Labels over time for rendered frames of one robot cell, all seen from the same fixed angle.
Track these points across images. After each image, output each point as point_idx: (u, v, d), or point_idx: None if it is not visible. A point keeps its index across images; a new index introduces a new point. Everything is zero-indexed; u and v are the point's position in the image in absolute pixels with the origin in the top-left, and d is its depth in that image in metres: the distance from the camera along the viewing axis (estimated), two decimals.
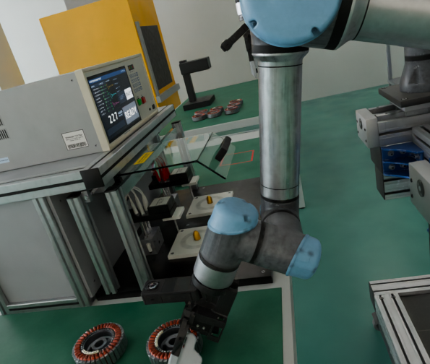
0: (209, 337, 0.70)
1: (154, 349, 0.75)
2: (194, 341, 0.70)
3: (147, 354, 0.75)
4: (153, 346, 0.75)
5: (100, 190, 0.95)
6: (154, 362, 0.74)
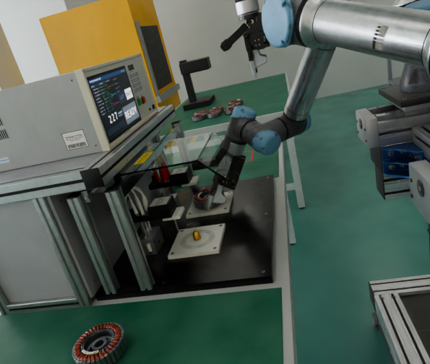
0: (230, 187, 1.27)
1: (197, 198, 1.32)
2: (222, 189, 1.27)
3: (194, 201, 1.32)
4: (196, 197, 1.32)
5: (100, 190, 0.95)
6: (197, 204, 1.30)
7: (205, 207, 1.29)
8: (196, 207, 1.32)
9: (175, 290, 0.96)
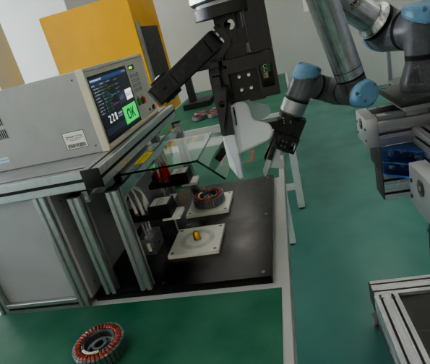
0: (264, 91, 0.46)
1: (197, 198, 1.32)
2: (247, 108, 0.46)
3: (194, 201, 1.32)
4: (196, 197, 1.32)
5: (100, 190, 0.95)
6: (197, 204, 1.30)
7: (205, 207, 1.29)
8: (196, 207, 1.32)
9: (175, 290, 0.96)
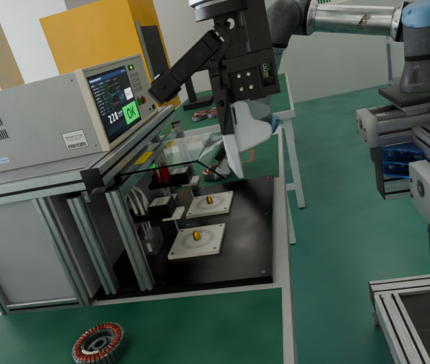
0: (264, 90, 0.46)
1: (207, 172, 1.64)
2: (247, 107, 0.46)
3: (204, 175, 1.65)
4: (206, 171, 1.65)
5: (100, 190, 0.95)
6: (207, 176, 1.63)
7: (214, 178, 1.62)
8: (207, 179, 1.64)
9: (175, 290, 0.96)
